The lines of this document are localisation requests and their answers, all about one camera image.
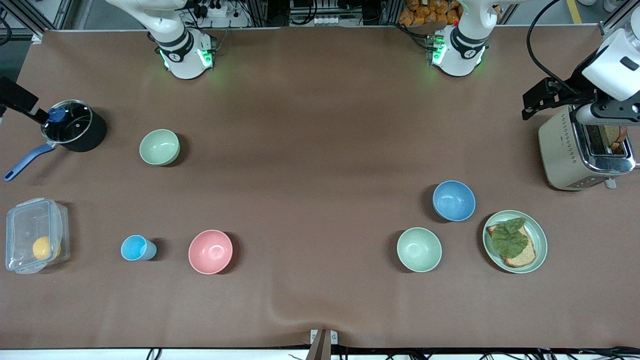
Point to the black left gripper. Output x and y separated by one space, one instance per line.
569 86

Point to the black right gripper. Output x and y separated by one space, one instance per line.
15 98

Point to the light green bowl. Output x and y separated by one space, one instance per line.
159 147
419 249

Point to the blue bowl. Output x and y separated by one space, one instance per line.
454 201

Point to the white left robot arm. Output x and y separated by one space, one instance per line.
465 50

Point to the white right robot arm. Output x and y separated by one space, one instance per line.
185 55

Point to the pink bowl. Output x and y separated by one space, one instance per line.
210 252

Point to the glass lid with blue knob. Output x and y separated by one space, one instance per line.
72 125

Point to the beige chrome toaster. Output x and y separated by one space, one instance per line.
560 155

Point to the brown bread slice in toaster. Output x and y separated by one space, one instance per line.
616 137

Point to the clear plastic lidded container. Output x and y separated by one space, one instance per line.
20 225

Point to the yellow lemon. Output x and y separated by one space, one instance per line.
44 248

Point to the light green plate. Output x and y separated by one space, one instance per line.
540 240

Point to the green lettuce leaf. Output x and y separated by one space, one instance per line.
510 240

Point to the light blue cup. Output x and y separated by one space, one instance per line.
134 248

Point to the brown bread slice on plate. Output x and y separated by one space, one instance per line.
525 257

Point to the brown tablecloth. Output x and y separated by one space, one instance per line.
320 150

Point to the long white power strip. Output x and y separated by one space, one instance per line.
325 21

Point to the metal table bracket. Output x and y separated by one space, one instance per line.
323 342

